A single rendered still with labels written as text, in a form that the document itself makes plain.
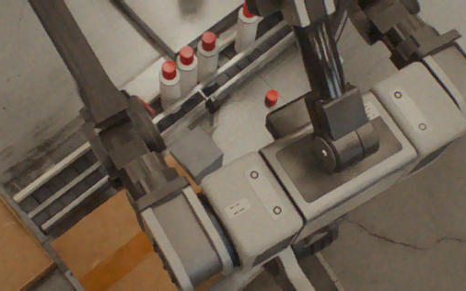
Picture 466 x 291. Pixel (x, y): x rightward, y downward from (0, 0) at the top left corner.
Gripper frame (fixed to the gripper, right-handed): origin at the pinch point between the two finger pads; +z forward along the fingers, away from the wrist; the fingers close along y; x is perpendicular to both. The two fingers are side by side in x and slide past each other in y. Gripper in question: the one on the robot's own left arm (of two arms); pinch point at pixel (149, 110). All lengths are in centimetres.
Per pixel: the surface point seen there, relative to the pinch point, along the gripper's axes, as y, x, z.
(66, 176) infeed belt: 1.7, 22.9, -11.7
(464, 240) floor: -83, -1, 124
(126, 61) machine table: 20.3, 1.6, 13.1
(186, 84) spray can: -1.3, -10.2, 4.5
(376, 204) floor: -51, 11, 114
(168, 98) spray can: -1.5, -5.9, 0.6
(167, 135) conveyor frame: -5.4, 4.0, 5.8
